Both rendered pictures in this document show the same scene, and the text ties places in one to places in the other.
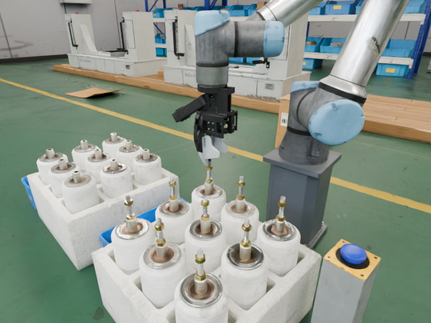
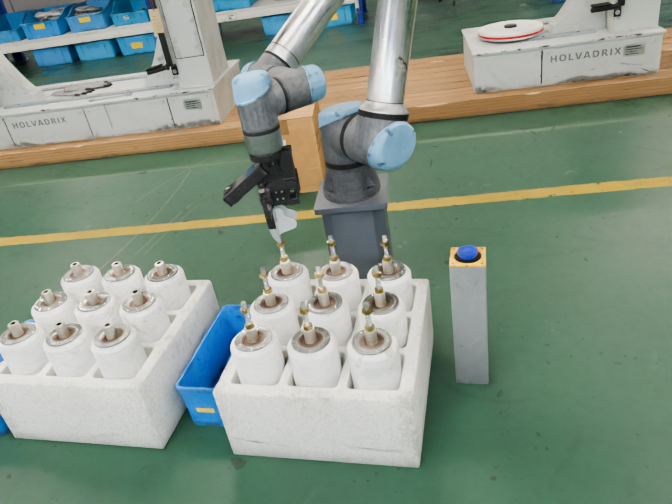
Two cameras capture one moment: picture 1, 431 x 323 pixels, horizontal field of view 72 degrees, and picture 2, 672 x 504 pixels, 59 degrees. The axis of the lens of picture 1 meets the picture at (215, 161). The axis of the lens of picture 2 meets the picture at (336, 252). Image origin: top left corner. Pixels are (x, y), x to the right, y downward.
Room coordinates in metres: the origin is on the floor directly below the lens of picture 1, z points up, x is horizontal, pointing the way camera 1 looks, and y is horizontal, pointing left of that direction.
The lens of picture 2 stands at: (-0.36, 0.47, 0.96)
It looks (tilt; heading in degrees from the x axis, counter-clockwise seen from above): 30 degrees down; 331
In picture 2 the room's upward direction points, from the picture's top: 10 degrees counter-clockwise
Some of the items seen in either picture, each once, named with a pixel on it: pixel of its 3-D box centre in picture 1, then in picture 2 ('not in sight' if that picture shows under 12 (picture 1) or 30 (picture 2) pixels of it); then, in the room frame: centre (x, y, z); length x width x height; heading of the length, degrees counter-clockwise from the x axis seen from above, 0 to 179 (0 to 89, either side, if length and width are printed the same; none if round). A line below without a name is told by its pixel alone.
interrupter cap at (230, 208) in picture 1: (240, 209); (336, 271); (0.62, -0.06, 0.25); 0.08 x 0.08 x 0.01
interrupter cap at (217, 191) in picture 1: (208, 191); (286, 271); (0.71, 0.02, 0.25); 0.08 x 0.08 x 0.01
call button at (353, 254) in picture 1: (353, 255); (467, 253); (0.39, -0.23, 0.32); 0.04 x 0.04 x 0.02
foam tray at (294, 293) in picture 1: (206, 281); (336, 362); (0.54, 0.02, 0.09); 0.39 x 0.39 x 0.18; 44
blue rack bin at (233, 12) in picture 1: (244, 10); not in sight; (6.18, -0.53, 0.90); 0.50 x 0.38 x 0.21; 142
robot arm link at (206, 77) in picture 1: (212, 75); (264, 140); (0.70, 0.01, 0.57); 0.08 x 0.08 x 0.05
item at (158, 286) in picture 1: (165, 288); (318, 375); (0.46, 0.11, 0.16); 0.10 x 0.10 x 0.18
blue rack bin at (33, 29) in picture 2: not in sight; (52, 21); (6.17, -0.52, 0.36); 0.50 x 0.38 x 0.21; 141
